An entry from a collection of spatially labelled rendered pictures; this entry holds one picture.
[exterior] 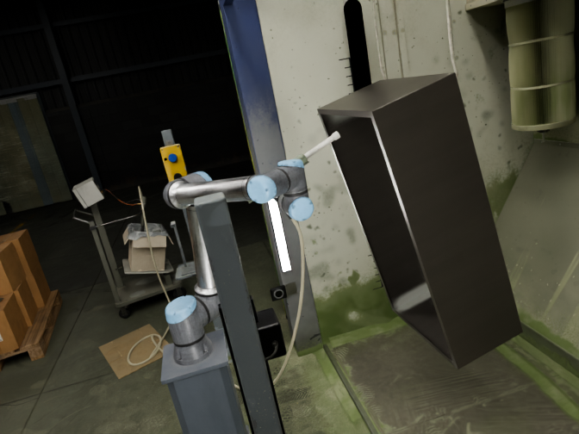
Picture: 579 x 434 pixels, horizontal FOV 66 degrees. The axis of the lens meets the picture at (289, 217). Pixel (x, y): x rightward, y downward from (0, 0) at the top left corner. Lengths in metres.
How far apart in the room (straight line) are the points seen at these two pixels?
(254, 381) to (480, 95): 2.66
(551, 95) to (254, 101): 1.64
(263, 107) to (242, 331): 2.00
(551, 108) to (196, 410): 2.43
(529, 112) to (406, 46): 0.80
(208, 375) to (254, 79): 1.58
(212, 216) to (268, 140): 1.98
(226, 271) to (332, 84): 2.12
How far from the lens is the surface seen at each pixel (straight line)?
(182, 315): 2.12
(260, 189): 1.46
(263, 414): 0.89
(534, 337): 3.03
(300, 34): 2.72
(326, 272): 2.96
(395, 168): 1.70
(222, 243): 0.72
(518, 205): 3.36
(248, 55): 2.65
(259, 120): 2.65
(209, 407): 2.30
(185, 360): 2.21
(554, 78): 2.91
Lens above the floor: 1.79
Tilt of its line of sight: 17 degrees down
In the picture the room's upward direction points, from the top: 11 degrees counter-clockwise
